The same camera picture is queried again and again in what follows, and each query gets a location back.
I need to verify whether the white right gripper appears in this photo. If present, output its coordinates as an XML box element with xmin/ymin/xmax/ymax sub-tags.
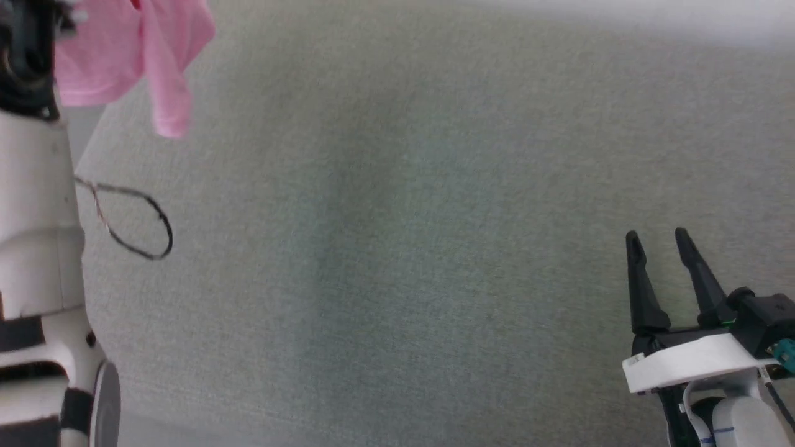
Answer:
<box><xmin>622</xmin><ymin>227</ymin><xmax>763</xmax><ymax>395</ymax></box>

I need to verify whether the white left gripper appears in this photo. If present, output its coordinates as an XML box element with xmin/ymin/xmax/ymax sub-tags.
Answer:
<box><xmin>55</xmin><ymin>0</ymin><xmax>89</xmax><ymax>38</ymax></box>

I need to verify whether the pink garment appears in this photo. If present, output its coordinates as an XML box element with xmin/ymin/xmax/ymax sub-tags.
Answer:
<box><xmin>53</xmin><ymin>0</ymin><xmax>217</xmax><ymax>138</ymax></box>

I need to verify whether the grey fabric sofa cushion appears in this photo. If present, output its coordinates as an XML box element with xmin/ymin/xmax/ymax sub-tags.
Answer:
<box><xmin>62</xmin><ymin>0</ymin><xmax>795</xmax><ymax>447</ymax></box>

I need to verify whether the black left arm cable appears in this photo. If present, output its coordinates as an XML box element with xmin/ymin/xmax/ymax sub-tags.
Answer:
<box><xmin>75</xmin><ymin>177</ymin><xmax>174</xmax><ymax>260</ymax></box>

